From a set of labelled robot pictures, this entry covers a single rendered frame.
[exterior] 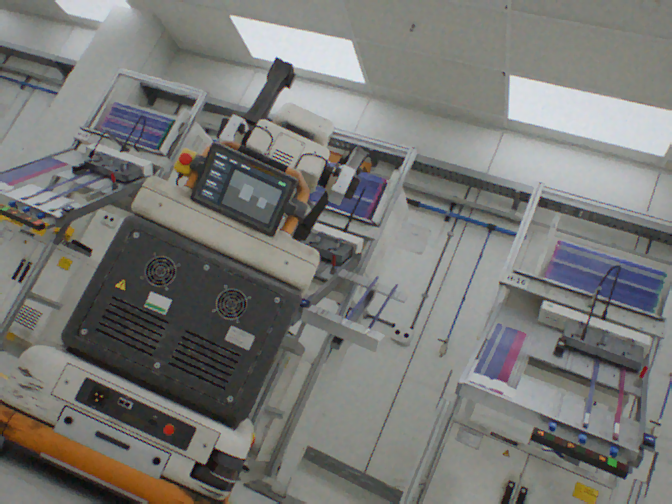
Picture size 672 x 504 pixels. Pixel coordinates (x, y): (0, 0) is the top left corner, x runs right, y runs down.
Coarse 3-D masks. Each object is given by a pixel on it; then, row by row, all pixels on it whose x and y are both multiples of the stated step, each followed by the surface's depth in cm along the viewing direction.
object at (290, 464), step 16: (336, 352) 263; (336, 368) 261; (320, 384) 259; (320, 400) 257; (304, 416) 256; (304, 432) 254; (304, 448) 253; (288, 464) 251; (256, 480) 259; (288, 480) 249; (272, 496) 240; (288, 496) 256
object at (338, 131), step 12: (336, 132) 350; (348, 132) 348; (360, 132) 345; (372, 144) 344; (384, 144) 339; (396, 144) 337; (396, 180) 326; (384, 192) 321; (384, 204) 321; (348, 216) 324; (300, 336) 263; (276, 408) 270
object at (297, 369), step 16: (304, 352) 288; (288, 368) 287; (304, 368) 296; (288, 384) 284; (304, 384) 303; (272, 400) 283; (288, 400) 290; (288, 416) 297; (256, 432) 280; (272, 432) 284; (256, 448) 277; (272, 448) 291; (288, 448) 313
